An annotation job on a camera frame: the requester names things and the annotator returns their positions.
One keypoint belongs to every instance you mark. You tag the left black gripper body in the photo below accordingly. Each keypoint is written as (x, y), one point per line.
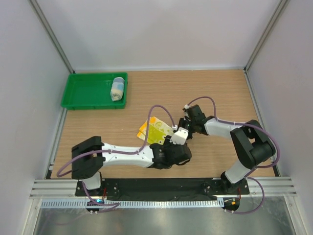
(168, 144)

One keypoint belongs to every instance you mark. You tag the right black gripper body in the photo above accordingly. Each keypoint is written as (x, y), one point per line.
(193, 123)

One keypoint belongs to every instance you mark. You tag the green yellow patterned towel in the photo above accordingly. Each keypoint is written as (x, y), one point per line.
(158, 131)

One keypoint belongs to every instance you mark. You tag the polka dot striped towel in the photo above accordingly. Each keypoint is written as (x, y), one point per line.
(117, 89)

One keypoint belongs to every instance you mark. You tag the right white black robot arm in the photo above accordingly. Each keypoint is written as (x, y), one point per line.
(252, 144)

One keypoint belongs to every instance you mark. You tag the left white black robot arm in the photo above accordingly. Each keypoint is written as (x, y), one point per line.
(158, 156)

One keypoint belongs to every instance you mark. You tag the green plastic tray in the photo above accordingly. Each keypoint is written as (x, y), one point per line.
(92, 91)

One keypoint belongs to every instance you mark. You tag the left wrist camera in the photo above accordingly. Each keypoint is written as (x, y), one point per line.
(179, 137)

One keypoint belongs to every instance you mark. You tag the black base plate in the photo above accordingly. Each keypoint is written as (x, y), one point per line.
(212, 186)

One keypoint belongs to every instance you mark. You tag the aluminium front rail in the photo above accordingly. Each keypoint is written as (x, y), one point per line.
(65, 188)

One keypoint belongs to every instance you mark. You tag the slotted cable duct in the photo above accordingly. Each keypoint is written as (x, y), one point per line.
(87, 204)

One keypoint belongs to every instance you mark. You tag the right aluminium frame post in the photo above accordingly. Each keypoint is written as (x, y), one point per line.
(278, 11)

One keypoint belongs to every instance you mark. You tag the aluminium frame post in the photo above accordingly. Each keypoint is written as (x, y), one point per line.
(278, 11)
(49, 31)

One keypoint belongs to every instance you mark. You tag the left aluminium frame post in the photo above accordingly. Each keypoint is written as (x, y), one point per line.
(49, 31)

